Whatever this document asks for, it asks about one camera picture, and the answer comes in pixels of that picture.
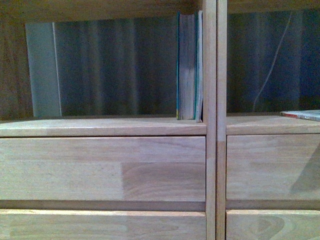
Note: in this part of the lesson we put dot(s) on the wooden bookshelf unit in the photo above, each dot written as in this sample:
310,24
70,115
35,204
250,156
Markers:
215,129

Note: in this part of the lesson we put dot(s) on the white red-spined book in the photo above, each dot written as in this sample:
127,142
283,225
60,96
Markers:
312,115

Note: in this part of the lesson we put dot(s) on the upper left wooden drawer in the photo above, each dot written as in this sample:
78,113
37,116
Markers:
152,169

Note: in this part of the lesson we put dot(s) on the lower left wooden drawer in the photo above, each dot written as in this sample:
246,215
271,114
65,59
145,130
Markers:
27,224

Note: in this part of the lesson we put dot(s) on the lower right wooden drawer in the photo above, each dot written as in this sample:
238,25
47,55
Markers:
272,225

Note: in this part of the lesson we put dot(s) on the thin green paperback book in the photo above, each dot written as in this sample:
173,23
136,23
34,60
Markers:
199,68

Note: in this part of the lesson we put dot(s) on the wooden drawer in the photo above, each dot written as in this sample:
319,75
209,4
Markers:
272,225
27,224
152,169
273,167

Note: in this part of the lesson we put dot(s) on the upper right wooden drawer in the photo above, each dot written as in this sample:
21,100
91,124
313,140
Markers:
273,167

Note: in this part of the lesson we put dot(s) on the thick teal hardcover book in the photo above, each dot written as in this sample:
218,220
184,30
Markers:
186,67

